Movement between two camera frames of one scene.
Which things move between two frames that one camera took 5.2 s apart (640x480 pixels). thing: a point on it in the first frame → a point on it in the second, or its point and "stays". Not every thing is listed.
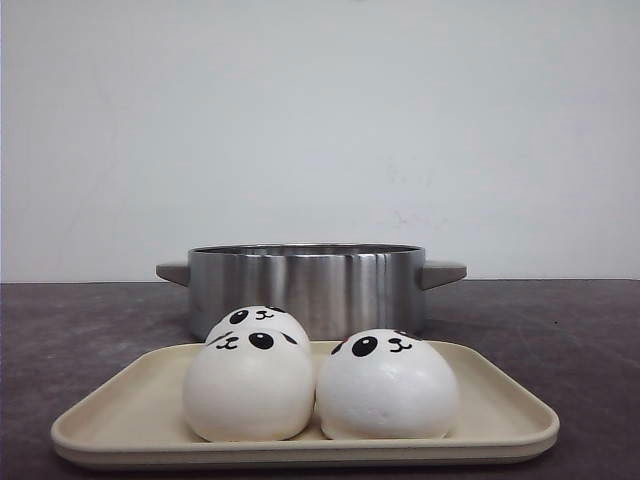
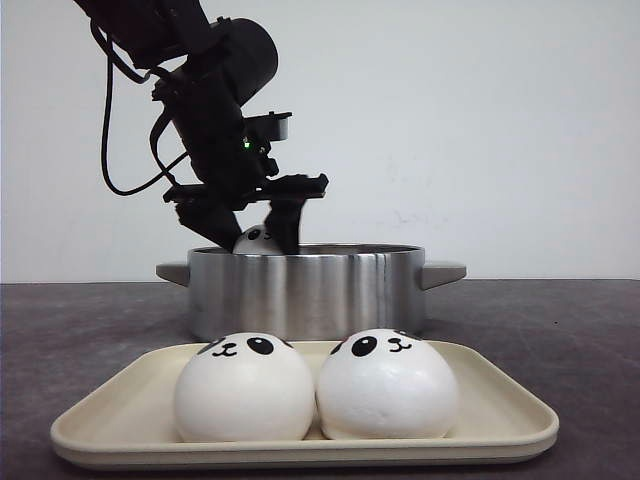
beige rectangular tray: x=137 y=415 stays
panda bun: x=385 y=384 stays
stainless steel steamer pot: x=335 y=290 stays
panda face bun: x=259 y=316 → x=257 y=241
